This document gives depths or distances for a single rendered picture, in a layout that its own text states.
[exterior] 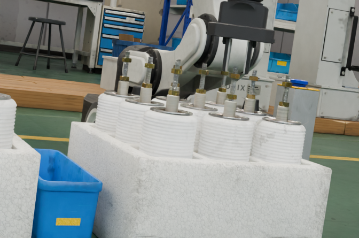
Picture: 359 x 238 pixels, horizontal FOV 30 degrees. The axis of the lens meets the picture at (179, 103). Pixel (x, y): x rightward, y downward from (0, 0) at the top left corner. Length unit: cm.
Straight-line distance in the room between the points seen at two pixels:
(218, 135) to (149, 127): 13
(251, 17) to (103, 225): 46
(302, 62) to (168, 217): 306
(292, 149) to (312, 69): 278
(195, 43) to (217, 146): 55
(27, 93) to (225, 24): 205
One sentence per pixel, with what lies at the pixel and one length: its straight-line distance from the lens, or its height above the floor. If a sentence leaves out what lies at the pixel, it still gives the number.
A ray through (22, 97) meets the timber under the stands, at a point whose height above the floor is 5.
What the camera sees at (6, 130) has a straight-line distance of 105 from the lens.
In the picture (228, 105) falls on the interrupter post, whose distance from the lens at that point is 122.
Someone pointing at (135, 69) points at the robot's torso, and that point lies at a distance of 206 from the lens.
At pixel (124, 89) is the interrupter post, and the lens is 138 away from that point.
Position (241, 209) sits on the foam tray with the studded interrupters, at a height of 10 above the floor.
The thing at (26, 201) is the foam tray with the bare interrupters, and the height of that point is 11.
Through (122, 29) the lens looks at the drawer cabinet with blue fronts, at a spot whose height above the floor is 48.
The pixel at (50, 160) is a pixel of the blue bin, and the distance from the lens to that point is 142.
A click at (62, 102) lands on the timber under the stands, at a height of 4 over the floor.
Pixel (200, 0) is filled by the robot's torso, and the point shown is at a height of 50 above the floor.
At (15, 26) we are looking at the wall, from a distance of 967.
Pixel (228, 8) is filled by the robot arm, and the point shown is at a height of 44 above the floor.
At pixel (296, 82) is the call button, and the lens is 153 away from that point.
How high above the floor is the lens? 36
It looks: 5 degrees down
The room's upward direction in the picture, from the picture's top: 8 degrees clockwise
